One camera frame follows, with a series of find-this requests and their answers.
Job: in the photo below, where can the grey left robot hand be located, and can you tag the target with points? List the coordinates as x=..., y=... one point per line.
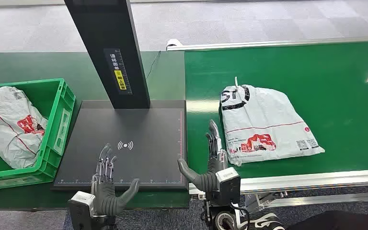
x=106, y=198

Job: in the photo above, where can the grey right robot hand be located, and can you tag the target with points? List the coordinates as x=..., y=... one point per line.
x=206, y=181

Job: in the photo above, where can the white poly bag black lettering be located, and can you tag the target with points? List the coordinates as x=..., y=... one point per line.
x=266, y=123

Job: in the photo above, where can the black weighing scale platform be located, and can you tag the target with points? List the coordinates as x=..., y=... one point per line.
x=146, y=133

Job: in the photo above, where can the green plastic basket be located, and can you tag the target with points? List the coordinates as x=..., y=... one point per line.
x=57, y=104

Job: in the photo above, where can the aluminium conveyor support beam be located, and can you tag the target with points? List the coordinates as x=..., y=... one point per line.
x=323, y=199

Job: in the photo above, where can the white poly bag red print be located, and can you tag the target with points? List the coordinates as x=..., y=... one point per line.
x=3, y=127

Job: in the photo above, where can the black yellow column label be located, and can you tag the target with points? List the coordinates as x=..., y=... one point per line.
x=119, y=71

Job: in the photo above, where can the white conveyor roller end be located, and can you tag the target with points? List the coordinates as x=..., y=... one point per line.
x=173, y=43

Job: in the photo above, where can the black object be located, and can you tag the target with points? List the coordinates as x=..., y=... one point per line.
x=346, y=221

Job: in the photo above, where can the green conveyor belt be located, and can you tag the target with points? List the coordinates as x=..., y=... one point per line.
x=330, y=95

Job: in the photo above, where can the black scanner column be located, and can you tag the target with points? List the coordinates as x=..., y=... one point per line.
x=107, y=28

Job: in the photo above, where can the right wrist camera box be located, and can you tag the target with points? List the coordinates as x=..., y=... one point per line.
x=228, y=185

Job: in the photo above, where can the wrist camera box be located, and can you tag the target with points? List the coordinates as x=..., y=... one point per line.
x=228, y=185
x=80, y=208

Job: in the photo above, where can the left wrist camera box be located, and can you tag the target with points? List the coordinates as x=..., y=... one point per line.
x=80, y=208

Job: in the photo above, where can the wide aluminium conveyor rail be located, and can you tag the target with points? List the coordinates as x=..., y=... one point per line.
x=314, y=179

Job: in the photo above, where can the thin aluminium conveyor rail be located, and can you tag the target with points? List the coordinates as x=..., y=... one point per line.
x=266, y=44

